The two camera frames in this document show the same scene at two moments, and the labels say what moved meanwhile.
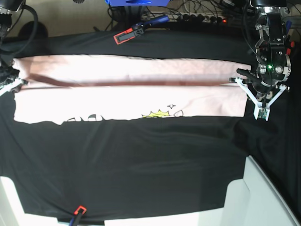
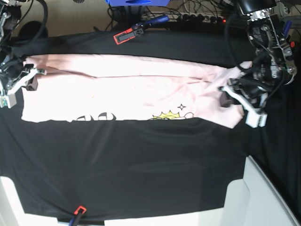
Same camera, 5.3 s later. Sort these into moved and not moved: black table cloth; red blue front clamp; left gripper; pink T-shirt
Moved: left gripper
Not moved: black table cloth; red blue front clamp; pink T-shirt
